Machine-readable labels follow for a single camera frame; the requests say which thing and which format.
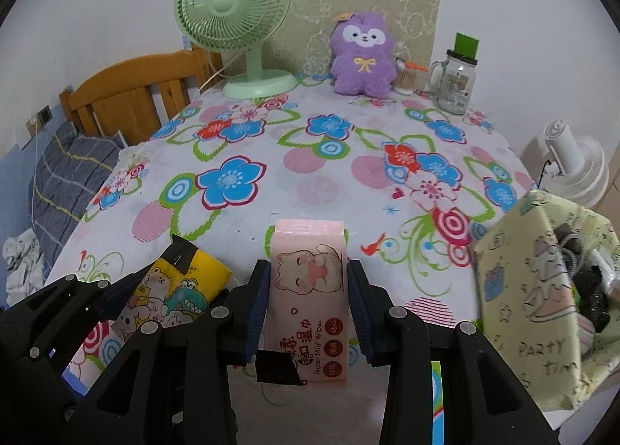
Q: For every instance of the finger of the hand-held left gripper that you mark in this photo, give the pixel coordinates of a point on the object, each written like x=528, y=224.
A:
x=82, y=309

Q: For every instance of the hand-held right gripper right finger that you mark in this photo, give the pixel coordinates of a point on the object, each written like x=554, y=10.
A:
x=361, y=319

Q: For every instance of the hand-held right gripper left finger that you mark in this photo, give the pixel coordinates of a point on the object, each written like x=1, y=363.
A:
x=255, y=314

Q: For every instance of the pink wet wipes pack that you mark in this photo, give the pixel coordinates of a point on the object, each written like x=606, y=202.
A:
x=310, y=290

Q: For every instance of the yellow cartoon tissue pack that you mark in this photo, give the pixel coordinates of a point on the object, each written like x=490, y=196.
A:
x=189, y=290

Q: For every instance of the yellow gift-wrapped box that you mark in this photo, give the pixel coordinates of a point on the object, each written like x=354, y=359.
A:
x=523, y=290

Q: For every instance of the black fuzzy item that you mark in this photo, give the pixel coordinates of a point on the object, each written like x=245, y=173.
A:
x=593, y=294

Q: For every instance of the crumpled white cloth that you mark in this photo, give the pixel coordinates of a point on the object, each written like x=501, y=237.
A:
x=22, y=263

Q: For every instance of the grey plaid pillow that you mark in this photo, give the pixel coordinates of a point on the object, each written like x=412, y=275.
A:
x=72, y=174

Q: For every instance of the small jar with orange lid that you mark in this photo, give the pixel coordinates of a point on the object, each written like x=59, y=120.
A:
x=407, y=79

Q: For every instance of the glass jar mug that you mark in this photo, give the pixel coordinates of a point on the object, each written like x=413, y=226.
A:
x=455, y=86

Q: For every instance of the purple plush toy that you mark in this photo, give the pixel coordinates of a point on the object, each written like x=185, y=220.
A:
x=361, y=62

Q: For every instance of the white floor fan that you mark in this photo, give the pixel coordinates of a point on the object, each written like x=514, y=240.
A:
x=576, y=164

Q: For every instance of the green plastic cap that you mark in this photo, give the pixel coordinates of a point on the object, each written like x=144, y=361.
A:
x=467, y=45

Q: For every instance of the green desk fan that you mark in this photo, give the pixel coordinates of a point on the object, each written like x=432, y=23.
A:
x=232, y=4

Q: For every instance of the wall socket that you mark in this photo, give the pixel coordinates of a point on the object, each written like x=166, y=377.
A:
x=45, y=114

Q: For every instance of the green patterned wall paper sheet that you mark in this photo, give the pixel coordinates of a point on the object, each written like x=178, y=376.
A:
x=310, y=14

